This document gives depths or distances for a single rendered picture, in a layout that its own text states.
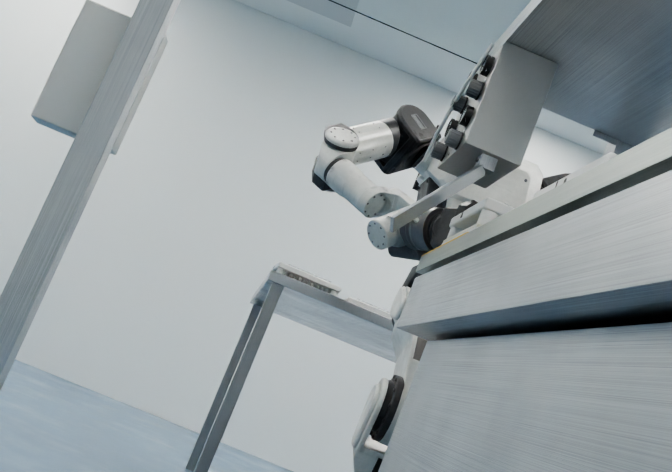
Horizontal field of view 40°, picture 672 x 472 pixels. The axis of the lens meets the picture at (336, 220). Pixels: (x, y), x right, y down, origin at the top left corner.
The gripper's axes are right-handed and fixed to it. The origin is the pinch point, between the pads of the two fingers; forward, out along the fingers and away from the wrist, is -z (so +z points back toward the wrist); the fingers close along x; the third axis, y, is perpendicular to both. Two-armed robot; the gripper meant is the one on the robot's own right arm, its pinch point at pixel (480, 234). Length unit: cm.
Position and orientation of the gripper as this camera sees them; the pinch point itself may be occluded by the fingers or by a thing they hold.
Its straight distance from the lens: 172.5
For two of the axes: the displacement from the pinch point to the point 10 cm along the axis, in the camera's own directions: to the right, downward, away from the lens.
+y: -7.2, -4.2, -5.6
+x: -3.7, 9.1, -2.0
